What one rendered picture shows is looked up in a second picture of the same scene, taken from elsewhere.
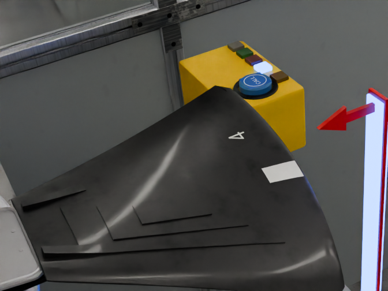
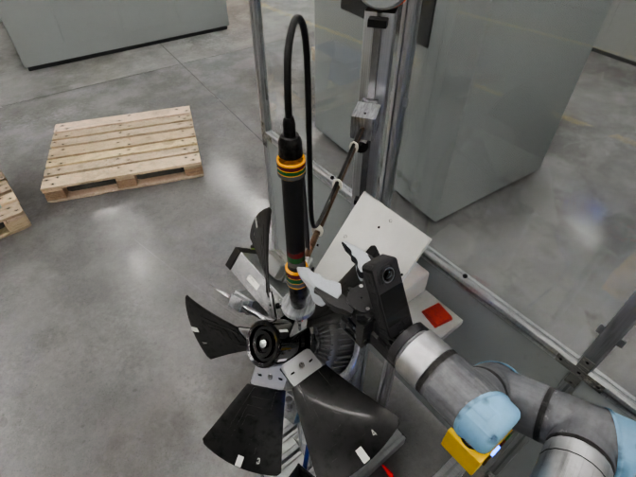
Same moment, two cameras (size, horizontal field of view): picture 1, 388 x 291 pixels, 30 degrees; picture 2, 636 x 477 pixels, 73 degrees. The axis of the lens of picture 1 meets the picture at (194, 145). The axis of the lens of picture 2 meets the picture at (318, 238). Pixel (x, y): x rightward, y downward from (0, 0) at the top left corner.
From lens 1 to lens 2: 0.78 m
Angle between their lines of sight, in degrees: 55
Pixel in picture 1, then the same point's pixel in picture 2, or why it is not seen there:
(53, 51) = (516, 324)
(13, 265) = (296, 377)
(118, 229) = (315, 402)
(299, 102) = (474, 464)
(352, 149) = not seen: outside the picture
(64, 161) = (488, 353)
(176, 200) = (333, 417)
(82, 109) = (509, 350)
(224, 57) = not seen: hidden behind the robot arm
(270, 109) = (461, 449)
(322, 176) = not seen: outside the picture
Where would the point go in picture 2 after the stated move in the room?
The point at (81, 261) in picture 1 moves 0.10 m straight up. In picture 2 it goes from (300, 396) to (299, 375)
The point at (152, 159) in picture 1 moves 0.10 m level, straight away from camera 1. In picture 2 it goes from (352, 403) to (390, 389)
